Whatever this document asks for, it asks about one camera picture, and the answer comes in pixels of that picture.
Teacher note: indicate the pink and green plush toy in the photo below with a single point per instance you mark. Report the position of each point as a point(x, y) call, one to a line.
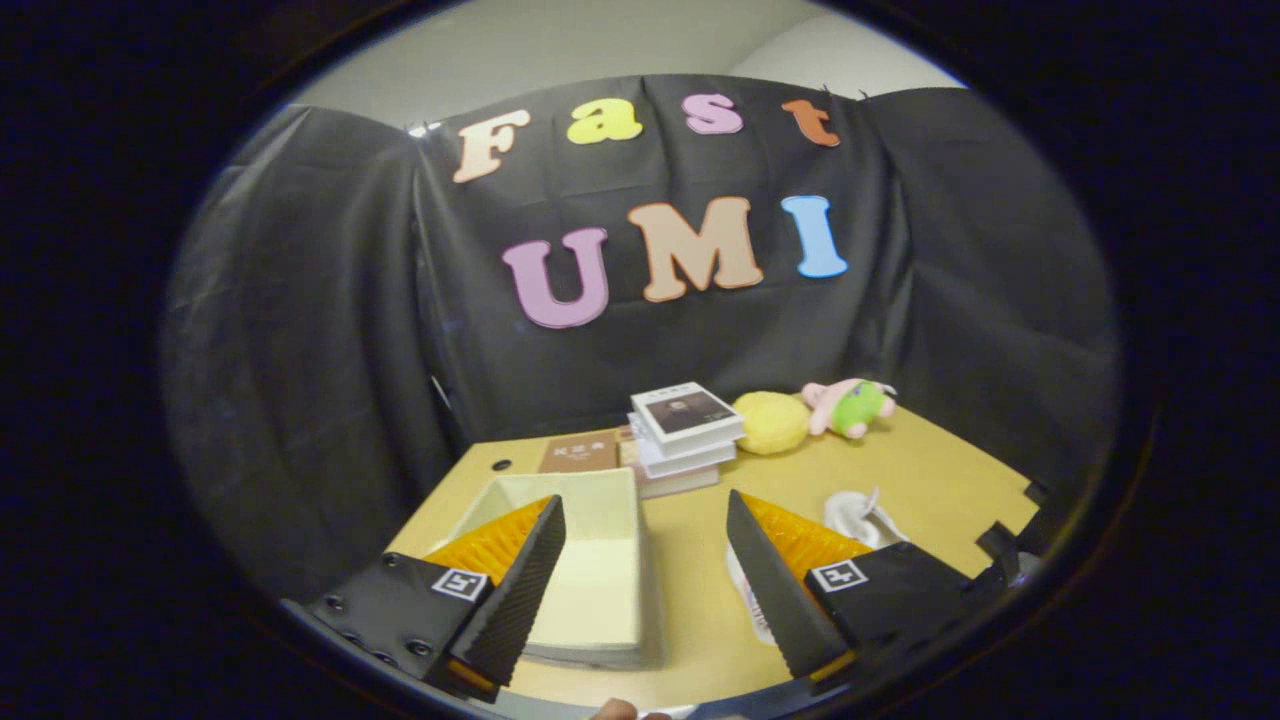
point(850, 408)

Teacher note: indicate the white book with portrait cover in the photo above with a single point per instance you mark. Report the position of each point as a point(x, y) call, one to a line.
point(690, 412)

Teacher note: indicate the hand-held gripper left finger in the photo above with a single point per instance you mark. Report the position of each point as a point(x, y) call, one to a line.
point(530, 580)

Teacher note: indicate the yellow plush toy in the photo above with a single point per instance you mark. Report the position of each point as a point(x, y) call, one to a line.
point(770, 423)

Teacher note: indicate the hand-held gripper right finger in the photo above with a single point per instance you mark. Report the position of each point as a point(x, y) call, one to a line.
point(770, 590)

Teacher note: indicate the cream fabric storage box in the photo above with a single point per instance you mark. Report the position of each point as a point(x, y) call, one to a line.
point(600, 540)

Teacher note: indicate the brown cover book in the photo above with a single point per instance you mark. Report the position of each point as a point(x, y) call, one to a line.
point(580, 455)

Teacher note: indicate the reddish cover book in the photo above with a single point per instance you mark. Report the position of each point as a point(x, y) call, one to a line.
point(680, 482)

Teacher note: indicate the thick white book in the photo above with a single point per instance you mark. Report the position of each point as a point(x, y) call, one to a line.
point(680, 458)

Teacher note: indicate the black backdrop cloth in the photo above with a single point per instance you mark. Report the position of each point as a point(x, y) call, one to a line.
point(330, 330)

